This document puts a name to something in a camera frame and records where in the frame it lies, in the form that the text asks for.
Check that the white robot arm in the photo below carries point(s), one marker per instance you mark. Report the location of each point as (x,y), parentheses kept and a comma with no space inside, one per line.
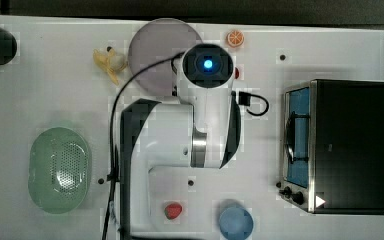
(200,128)

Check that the small strawberry toy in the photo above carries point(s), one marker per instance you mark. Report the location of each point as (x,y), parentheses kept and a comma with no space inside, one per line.
(237,73)

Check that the grey round plate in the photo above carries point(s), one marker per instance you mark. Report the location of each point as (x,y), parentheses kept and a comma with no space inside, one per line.
(158,40)

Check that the orange slice toy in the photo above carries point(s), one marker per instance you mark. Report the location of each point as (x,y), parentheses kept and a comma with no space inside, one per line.
(235,38)

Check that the large strawberry toy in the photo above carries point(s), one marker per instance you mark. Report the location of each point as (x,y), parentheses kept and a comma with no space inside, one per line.
(173,210)

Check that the peeled banana toy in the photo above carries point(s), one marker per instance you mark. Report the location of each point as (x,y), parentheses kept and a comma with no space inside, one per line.
(110,62)

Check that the blue cup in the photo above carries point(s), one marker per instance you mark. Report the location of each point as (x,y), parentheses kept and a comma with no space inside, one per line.
(235,223)

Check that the green perforated colander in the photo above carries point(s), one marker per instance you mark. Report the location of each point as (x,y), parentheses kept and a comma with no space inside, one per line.
(59,170)

